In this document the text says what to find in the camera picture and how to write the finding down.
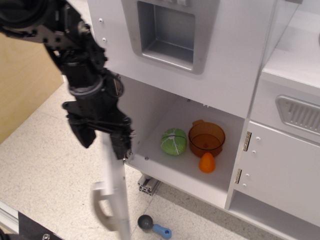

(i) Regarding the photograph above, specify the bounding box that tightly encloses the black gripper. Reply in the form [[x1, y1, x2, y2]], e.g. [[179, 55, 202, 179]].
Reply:
[[62, 82, 135, 160]]

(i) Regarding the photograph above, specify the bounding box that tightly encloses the white low fridge door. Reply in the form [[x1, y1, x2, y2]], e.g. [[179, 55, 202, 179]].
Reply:
[[101, 133, 131, 240]]

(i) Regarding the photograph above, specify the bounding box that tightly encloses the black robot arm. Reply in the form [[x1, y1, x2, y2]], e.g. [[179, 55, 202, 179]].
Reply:
[[0, 0, 134, 160]]

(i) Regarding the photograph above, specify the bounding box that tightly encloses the white toy kitchen fridge cabinet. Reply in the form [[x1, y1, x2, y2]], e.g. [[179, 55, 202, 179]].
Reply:
[[88, 0, 277, 209]]

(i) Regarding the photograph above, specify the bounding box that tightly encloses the lower metal door hinge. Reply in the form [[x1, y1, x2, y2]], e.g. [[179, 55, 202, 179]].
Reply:
[[122, 150, 133, 164]]

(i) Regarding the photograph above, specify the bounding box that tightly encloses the aluminium extrusion foot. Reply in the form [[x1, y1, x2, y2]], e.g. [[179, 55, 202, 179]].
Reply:
[[137, 175, 161, 196]]

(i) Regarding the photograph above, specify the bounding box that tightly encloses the green toy cabbage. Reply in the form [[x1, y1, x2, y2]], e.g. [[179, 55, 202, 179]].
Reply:
[[160, 128, 187, 156]]

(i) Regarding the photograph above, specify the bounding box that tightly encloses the grey blue toy scoop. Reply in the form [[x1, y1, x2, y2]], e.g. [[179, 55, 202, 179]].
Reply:
[[137, 214, 172, 240]]

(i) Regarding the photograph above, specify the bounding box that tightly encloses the wooden panel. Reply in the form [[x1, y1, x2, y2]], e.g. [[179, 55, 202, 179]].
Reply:
[[0, 34, 63, 142]]

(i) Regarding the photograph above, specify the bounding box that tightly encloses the orange transparent toy pot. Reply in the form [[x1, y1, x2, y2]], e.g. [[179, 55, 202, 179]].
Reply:
[[188, 119, 226, 158]]

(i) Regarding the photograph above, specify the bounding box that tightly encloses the orange toy carrot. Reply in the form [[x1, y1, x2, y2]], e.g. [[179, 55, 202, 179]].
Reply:
[[198, 152, 216, 173]]

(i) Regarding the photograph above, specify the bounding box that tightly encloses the grey ice dispenser recess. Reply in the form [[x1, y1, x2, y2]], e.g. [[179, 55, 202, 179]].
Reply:
[[121, 0, 220, 75]]

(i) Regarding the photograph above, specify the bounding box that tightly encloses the lower oven door hinge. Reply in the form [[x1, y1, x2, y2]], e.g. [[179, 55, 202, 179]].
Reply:
[[234, 168, 242, 184]]

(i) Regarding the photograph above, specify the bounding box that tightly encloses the oven door hinge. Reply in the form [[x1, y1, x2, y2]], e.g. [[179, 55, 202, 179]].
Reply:
[[242, 131, 252, 152], [234, 168, 242, 184]]

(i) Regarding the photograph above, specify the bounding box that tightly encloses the upper oven door hinge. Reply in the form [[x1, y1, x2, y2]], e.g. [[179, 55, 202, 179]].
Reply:
[[242, 131, 252, 152]]

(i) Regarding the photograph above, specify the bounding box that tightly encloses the white oven cabinet door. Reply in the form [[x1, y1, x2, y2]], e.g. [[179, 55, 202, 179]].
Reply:
[[234, 122, 320, 226]]

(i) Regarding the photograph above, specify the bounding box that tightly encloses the grey vent panel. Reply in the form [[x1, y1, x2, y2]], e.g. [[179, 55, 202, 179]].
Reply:
[[275, 95, 320, 135]]

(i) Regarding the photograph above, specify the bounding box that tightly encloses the grey fridge door handle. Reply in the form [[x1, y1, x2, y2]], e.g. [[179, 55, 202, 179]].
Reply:
[[91, 182, 118, 232]]

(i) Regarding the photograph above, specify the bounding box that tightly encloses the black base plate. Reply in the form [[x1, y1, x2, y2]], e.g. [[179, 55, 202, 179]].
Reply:
[[0, 212, 63, 240]]

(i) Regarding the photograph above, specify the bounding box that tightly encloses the aluminium rail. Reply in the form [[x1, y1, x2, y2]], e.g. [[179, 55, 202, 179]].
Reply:
[[0, 201, 19, 234]]

